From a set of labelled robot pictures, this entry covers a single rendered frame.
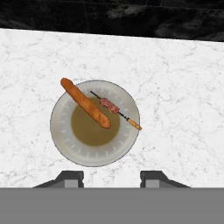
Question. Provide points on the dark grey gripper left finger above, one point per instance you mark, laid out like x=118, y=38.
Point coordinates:
x=71, y=178

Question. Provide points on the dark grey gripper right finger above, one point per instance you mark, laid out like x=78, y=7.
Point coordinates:
x=153, y=177

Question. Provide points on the brown baguette bread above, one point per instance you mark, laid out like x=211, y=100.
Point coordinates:
x=85, y=102

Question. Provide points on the meat kebab skewer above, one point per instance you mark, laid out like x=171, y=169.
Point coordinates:
x=112, y=107

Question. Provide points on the grey plate with brown centre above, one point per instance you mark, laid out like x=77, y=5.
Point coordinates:
x=87, y=140

